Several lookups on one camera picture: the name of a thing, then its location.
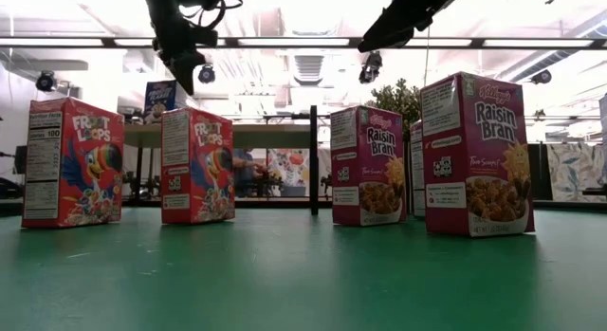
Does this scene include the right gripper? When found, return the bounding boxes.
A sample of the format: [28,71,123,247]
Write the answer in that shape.
[358,0,469,53]

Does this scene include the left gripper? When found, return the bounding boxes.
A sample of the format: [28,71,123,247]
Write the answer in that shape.
[152,23,219,96]

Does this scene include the Froot Loops cereal box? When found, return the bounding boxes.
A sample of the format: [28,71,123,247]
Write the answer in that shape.
[159,106,237,226]
[21,96,126,230]

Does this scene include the Raisin Bran cereal box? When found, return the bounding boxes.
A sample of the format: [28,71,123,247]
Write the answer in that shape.
[419,70,536,238]
[330,104,408,228]
[408,120,427,219]

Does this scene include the wooden shelf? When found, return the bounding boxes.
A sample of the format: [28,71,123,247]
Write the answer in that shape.
[123,123,312,150]

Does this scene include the black bar with light strips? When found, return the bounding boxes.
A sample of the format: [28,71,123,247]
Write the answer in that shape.
[0,35,607,49]

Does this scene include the potted plant in striped pot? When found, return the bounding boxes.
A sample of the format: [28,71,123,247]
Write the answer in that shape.
[365,78,424,142]

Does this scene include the person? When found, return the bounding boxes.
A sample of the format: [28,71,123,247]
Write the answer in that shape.
[231,148,269,199]

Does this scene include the flower print cloth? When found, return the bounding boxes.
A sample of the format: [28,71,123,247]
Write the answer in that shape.
[267,148,312,197]

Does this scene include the dark monitor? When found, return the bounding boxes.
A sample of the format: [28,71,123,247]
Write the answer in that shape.
[13,144,28,175]

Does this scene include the black partition panel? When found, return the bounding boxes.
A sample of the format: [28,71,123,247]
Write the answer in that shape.
[525,142,554,202]

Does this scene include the leaf print curtain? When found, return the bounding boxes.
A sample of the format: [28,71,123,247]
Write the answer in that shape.
[546,142,607,203]

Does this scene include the green table mat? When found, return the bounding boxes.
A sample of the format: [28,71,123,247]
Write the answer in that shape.
[0,206,607,331]

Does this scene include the black overhead camera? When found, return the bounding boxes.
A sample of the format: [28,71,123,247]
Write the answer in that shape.
[359,50,384,84]

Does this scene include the thin hanging cord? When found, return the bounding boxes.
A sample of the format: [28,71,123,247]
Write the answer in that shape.
[425,25,432,88]

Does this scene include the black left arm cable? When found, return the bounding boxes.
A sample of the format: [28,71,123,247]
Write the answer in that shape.
[189,0,244,31]

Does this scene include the black table frame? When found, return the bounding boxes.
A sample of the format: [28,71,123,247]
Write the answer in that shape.
[0,197,607,211]

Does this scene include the black metal shelf frame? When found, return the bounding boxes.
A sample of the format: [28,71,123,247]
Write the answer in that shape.
[135,104,320,217]

